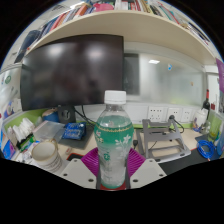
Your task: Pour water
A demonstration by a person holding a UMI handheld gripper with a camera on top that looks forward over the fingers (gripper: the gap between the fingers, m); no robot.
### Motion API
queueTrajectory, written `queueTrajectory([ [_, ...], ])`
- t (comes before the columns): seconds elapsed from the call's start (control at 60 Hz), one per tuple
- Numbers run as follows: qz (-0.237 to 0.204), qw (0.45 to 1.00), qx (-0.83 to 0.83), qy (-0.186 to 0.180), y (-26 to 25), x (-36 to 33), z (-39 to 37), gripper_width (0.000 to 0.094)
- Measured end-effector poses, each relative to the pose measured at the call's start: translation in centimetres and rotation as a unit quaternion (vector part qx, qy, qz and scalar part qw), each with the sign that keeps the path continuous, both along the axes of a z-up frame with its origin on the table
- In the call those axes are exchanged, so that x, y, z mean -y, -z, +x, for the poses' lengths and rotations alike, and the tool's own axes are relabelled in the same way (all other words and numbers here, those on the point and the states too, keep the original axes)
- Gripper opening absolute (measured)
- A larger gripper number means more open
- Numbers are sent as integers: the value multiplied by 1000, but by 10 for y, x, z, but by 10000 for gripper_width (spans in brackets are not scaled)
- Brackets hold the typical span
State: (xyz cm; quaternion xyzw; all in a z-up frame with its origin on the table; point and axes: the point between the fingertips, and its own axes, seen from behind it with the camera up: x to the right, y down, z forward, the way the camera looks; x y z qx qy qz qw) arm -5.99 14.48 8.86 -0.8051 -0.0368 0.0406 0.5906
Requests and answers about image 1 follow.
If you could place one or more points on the blue and white tissue box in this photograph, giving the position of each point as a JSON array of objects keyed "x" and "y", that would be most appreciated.
[{"x": 7, "y": 146}]

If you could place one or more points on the blue round tin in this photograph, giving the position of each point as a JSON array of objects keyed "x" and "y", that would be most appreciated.
[{"x": 50, "y": 116}]

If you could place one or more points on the blue printed small box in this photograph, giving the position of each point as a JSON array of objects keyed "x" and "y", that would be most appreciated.
[{"x": 74, "y": 131}]

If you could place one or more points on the green-labelled clear drink bottle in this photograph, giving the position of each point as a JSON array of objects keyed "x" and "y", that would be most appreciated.
[{"x": 114, "y": 140}]

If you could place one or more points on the black computer monitor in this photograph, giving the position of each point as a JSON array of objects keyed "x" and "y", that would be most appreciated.
[{"x": 71, "y": 70}]

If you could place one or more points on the white wall socket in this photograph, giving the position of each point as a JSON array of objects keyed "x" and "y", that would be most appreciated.
[
  {"x": 156, "y": 114},
  {"x": 174, "y": 114},
  {"x": 187, "y": 115}
]

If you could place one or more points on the black desk mat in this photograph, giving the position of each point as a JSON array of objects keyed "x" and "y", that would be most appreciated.
[{"x": 186, "y": 163}]

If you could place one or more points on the dark wine bottle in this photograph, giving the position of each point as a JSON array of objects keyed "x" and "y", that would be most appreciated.
[{"x": 206, "y": 103}]

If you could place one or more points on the grey metal laptop stand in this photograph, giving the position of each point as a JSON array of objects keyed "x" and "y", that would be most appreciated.
[{"x": 166, "y": 140}]

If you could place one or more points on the dark blue storage box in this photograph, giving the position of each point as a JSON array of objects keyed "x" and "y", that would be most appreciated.
[{"x": 28, "y": 45}]

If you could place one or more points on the white tissue stack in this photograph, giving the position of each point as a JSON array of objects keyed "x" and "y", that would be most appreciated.
[{"x": 23, "y": 130}]

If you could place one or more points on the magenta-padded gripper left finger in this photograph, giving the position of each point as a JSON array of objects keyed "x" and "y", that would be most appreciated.
[{"x": 78, "y": 173}]

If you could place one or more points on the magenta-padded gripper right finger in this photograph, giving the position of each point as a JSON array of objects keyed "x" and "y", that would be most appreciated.
[{"x": 146, "y": 173}]

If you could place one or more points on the purple hanging banner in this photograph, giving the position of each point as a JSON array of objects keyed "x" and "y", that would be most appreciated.
[{"x": 220, "y": 75}]

